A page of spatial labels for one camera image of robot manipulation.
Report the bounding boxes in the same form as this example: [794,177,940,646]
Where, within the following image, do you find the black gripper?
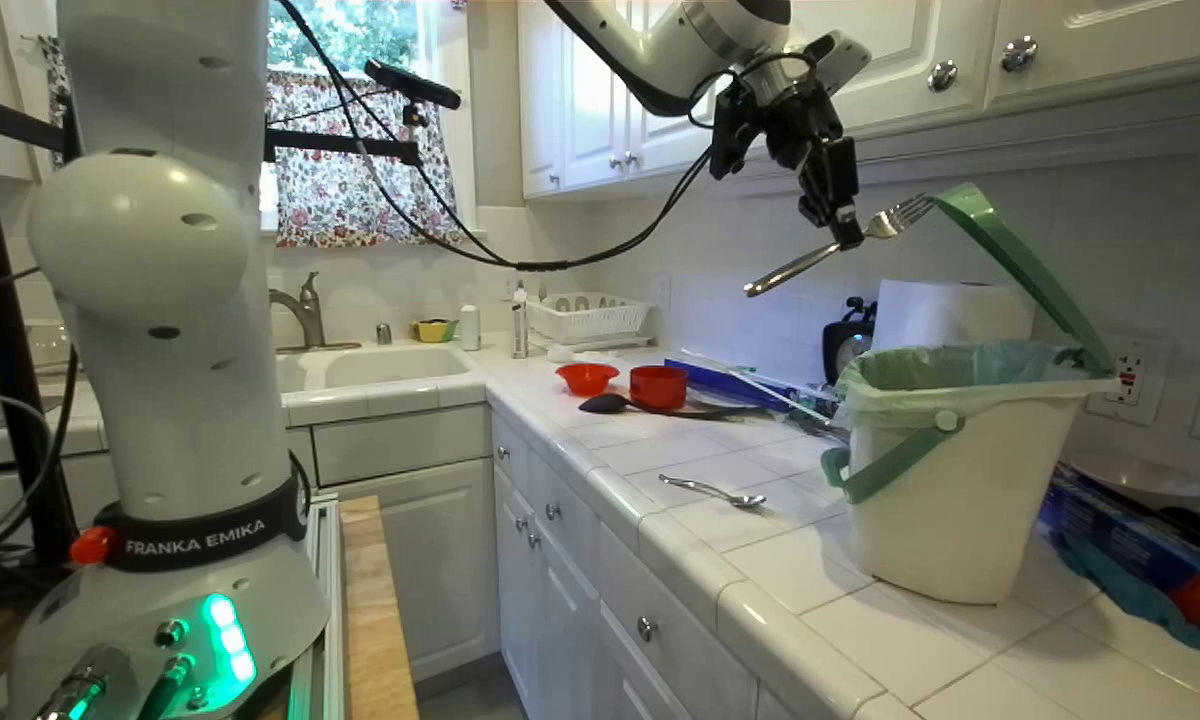
[709,31,874,250]

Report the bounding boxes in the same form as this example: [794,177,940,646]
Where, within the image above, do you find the white compost bin green lid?
[822,186,1118,606]

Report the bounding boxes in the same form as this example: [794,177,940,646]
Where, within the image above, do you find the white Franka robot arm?
[7,0,327,720]

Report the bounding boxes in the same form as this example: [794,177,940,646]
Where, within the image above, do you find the white paper towel roll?
[874,279,1031,354]

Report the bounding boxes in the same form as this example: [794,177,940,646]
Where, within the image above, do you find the red measuring cup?
[629,363,688,413]

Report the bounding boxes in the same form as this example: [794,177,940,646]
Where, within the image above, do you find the white dish rack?
[527,294,647,350]

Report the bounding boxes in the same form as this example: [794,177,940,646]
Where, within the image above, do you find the white upper cabinets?
[482,0,1200,202]

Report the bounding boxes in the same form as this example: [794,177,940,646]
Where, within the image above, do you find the white cabinets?
[482,0,1200,202]
[285,399,886,720]

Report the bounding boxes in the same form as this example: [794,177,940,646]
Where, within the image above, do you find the red small bowl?
[556,359,616,397]

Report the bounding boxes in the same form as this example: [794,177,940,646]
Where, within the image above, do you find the silver metal spoon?
[662,477,769,513]

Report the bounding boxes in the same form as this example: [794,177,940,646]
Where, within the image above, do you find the white lower cabinets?
[285,399,886,720]

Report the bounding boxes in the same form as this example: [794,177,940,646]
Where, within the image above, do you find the floral window curtain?
[36,31,466,253]

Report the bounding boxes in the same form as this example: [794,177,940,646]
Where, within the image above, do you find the kitchen faucet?
[270,277,324,354]

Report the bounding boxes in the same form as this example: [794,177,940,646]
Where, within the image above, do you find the wooden board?
[339,495,420,720]

